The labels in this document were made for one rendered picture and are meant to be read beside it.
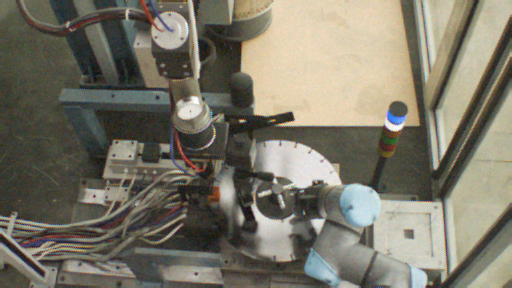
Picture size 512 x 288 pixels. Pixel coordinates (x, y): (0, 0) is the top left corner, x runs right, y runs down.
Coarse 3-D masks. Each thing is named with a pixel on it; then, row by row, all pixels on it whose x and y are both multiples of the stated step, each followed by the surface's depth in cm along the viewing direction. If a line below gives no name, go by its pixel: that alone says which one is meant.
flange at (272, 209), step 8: (264, 184) 143; (272, 184) 143; (288, 184) 142; (256, 192) 142; (288, 192) 141; (256, 200) 141; (264, 200) 140; (272, 200) 139; (288, 200) 140; (264, 208) 140; (272, 208) 139; (280, 208) 139; (288, 208) 139; (272, 216) 138; (280, 216) 138
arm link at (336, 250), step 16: (336, 224) 105; (320, 240) 105; (336, 240) 104; (352, 240) 104; (320, 256) 104; (336, 256) 103; (352, 256) 103; (368, 256) 103; (320, 272) 103; (336, 272) 103; (352, 272) 102
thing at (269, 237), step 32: (256, 160) 147; (288, 160) 147; (320, 160) 147; (224, 192) 143; (224, 224) 139; (256, 224) 139; (288, 224) 138; (320, 224) 138; (256, 256) 135; (288, 256) 134
